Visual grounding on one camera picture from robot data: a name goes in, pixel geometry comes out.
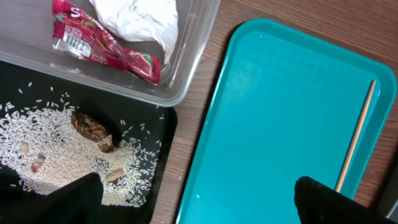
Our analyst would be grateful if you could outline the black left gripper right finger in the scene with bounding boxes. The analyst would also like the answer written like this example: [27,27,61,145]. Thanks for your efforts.
[294,176,395,224]

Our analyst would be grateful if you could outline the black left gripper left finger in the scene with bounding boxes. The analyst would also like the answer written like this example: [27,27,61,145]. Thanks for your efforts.
[1,172,103,224]

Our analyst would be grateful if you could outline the pile of white rice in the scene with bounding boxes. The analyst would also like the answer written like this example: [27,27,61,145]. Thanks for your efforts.
[0,81,165,208]

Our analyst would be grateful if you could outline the brown food scrap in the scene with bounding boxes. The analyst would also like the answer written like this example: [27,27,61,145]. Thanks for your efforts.
[71,113,119,153]

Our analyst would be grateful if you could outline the red snack wrapper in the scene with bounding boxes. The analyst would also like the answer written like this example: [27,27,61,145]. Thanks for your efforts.
[52,0,160,85]

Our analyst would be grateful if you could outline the white tissue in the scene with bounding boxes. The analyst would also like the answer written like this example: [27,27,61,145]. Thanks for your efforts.
[90,0,178,63]

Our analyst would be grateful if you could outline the black waste tray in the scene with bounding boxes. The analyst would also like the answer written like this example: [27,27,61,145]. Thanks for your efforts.
[1,62,178,223]

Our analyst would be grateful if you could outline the wooden chopstick left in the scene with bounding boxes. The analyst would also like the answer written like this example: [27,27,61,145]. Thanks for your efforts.
[335,80,376,193]

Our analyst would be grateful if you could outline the teal plastic tray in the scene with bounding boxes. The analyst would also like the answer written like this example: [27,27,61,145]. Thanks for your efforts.
[177,19,397,223]

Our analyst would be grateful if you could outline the clear plastic bin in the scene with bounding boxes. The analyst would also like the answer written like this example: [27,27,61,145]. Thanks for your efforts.
[1,0,220,107]

